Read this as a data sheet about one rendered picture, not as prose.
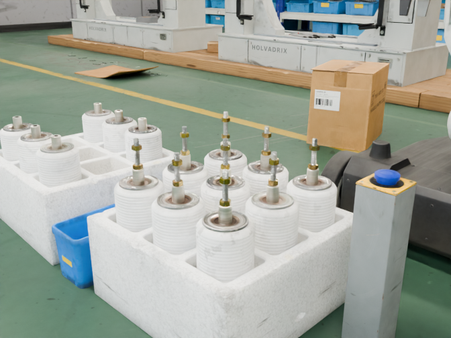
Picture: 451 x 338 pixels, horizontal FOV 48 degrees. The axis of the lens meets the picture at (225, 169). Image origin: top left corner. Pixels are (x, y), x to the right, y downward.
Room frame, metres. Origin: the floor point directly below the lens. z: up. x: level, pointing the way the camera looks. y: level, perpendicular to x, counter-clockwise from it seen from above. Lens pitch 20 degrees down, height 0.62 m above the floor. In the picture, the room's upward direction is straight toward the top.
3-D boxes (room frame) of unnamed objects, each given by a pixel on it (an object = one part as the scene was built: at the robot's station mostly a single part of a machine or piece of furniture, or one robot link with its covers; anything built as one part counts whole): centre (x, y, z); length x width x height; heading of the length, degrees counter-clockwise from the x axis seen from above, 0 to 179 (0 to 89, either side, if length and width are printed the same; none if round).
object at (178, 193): (0.82, 0.08, 0.26); 0.02 x 0.02 x 0.03
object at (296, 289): (0.91, 0.00, 0.09); 0.39 x 0.39 x 0.18; 45
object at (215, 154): (1.07, 0.00, 0.25); 0.08 x 0.08 x 0.01
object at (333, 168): (1.25, -0.32, 0.10); 0.20 x 0.05 x 0.20; 135
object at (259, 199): (0.82, -0.08, 0.25); 0.08 x 0.08 x 0.01
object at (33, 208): (1.29, 0.38, 0.09); 0.39 x 0.39 x 0.18; 42
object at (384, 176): (0.75, -0.26, 0.32); 0.04 x 0.04 x 0.02
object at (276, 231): (0.82, -0.08, 0.16); 0.10 x 0.10 x 0.18
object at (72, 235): (1.05, 0.24, 0.06); 0.30 x 0.11 x 0.12; 134
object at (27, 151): (1.21, 0.47, 0.16); 0.10 x 0.10 x 0.18
